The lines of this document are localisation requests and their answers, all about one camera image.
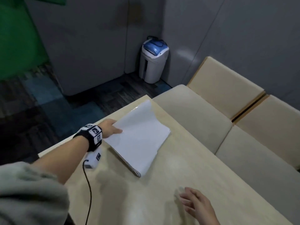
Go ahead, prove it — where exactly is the person's left hand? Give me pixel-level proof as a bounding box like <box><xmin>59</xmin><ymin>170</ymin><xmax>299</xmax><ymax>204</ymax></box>
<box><xmin>97</xmin><ymin>119</ymin><xmax>123</xmax><ymax>140</ymax></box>

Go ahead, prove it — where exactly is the person's right hand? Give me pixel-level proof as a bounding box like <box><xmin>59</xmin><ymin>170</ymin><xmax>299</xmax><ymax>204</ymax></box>
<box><xmin>179</xmin><ymin>187</ymin><xmax>221</xmax><ymax>225</ymax></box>

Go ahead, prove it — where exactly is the white paper sheet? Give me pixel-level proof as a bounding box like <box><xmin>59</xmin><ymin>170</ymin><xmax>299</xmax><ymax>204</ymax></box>
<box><xmin>103</xmin><ymin>99</ymin><xmax>171</xmax><ymax>177</ymax></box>

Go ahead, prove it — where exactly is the person's left forearm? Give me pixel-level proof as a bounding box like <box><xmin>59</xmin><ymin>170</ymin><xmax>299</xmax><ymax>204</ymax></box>
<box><xmin>30</xmin><ymin>136</ymin><xmax>90</xmax><ymax>185</ymax></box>

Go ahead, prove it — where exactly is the black white wrist tracker band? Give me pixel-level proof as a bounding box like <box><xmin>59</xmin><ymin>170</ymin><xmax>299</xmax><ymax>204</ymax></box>
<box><xmin>73</xmin><ymin>124</ymin><xmax>103</xmax><ymax>153</ymax></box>

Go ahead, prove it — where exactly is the stack of white paper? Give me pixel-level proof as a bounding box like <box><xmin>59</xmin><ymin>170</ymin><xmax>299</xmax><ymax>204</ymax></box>
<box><xmin>108</xmin><ymin>143</ymin><xmax>142</xmax><ymax>178</ymax></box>

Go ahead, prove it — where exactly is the white bin with blue lid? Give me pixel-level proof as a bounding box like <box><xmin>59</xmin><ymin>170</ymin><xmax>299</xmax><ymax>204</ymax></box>
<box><xmin>139</xmin><ymin>36</ymin><xmax>170</xmax><ymax>84</ymax></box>

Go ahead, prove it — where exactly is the grey sleeve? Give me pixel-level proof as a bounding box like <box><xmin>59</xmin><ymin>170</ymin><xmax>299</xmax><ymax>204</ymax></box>
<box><xmin>0</xmin><ymin>161</ymin><xmax>71</xmax><ymax>225</ymax></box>

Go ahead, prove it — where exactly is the green screen cloth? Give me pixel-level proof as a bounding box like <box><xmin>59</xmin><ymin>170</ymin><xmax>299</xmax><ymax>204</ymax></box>
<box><xmin>0</xmin><ymin>0</ymin><xmax>66</xmax><ymax>80</ymax></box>

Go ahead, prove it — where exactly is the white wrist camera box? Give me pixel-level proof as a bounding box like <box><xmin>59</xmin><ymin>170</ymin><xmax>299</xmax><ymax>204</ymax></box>
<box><xmin>84</xmin><ymin>148</ymin><xmax>103</xmax><ymax>169</ymax></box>

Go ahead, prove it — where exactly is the black cable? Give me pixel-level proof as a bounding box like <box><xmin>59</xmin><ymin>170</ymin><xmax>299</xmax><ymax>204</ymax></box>
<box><xmin>82</xmin><ymin>159</ymin><xmax>92</xmax><ymax>225</ymax></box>

